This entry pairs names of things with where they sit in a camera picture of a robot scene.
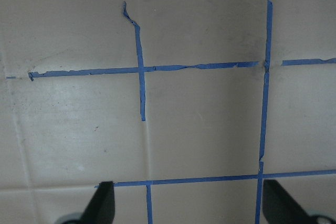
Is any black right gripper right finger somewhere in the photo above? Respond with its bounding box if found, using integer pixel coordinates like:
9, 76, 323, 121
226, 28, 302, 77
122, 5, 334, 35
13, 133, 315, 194
262, 179, 318, 224

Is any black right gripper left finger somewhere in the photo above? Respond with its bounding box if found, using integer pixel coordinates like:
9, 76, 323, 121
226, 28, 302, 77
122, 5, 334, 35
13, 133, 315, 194
80, 181, 115, 224

